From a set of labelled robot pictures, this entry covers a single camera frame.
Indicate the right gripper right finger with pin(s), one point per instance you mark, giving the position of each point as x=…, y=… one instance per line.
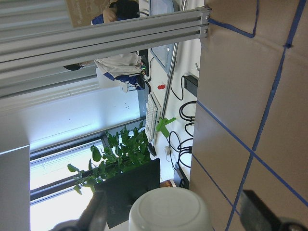
x=255, y=215

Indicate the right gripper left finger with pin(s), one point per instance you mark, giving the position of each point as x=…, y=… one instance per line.
x=94, y=217

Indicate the pale green plastic cup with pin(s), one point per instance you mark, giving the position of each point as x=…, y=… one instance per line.
x=169, y=209

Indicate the black computer monitor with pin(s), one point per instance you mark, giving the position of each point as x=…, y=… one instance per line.
x=124, y=189

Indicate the green potted plant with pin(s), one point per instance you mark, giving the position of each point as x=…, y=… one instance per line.
x=126, y=151

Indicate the white keyboard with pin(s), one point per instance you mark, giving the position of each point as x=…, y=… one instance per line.
x=152, y=117

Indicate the black power adapter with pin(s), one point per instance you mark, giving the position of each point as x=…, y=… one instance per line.
x=191, y=84

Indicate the person in white jacket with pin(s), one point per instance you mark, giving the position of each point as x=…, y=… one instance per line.
x=129, y=68

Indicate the green handled reacher grabber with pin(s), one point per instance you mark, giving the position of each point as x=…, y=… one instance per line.
x=161, y=126

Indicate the aluminium frame post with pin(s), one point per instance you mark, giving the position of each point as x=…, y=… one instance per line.
x=23, y=61

